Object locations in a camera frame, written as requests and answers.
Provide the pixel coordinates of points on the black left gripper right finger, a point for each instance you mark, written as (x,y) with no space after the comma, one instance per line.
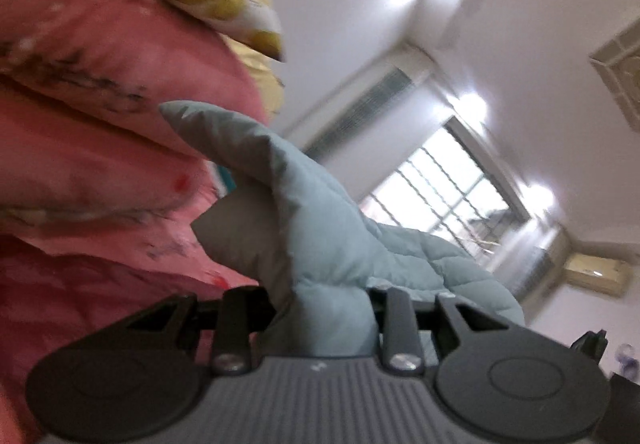
(495,378)

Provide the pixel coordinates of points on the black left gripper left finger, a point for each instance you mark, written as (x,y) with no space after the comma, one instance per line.
(141,374)

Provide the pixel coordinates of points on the light blue quilted jacket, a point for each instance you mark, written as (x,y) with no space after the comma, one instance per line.
(293,228)

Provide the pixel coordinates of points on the pink printed bed blanket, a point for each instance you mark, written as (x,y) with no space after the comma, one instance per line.
(97,191)

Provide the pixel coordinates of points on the barred window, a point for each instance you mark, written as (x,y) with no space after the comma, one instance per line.
(445,188)

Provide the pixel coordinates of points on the striped orange teal bolster pillow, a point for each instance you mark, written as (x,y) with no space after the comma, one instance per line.
(222,179)

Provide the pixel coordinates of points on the yellow printed sheet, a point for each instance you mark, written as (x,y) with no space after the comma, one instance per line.
(270,87)

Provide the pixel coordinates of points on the ceiling vent panel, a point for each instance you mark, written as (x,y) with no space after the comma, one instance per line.
(618,65)

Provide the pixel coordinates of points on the beige wall air conditioner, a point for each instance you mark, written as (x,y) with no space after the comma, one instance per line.
(602,275)

